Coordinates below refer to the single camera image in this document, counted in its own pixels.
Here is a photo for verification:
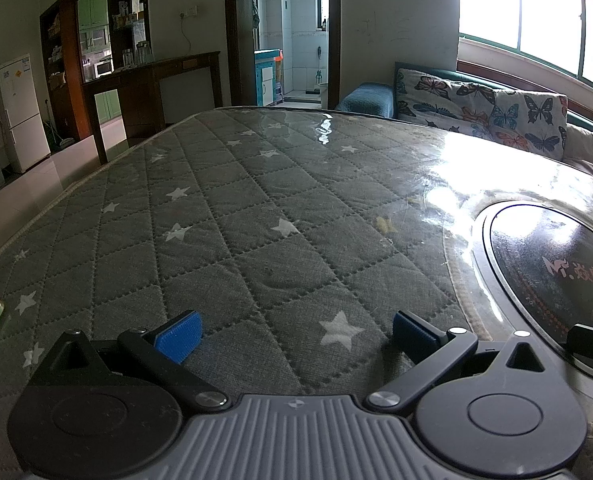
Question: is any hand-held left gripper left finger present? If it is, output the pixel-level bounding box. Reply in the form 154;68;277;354
26;310;231;408

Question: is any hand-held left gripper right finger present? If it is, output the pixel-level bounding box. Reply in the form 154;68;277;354
365;310;559;409

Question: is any round black table heater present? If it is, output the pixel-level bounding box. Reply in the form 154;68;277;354
469;199;593;386

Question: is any beige sofa cushion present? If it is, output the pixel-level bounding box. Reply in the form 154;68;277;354
560;124;593;187

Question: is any broom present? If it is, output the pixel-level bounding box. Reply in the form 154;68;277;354
43;101;76;149

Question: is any butterfly print cushion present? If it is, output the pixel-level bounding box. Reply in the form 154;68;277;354
395;67;569;161

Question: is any dark wooden counter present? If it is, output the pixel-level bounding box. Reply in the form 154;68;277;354
82;51;222;164

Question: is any white refrigerator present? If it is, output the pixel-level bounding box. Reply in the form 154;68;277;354
0;53;52;174

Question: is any blue and white cabinet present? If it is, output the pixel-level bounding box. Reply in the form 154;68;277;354
253;49;284;107

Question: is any wooden shelf unit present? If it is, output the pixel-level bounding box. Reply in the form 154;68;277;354
39;0;150;142

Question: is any large window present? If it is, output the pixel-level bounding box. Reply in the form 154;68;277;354
455;0;593;111

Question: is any wooden door frame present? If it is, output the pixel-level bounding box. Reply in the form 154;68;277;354
224;0;341;110

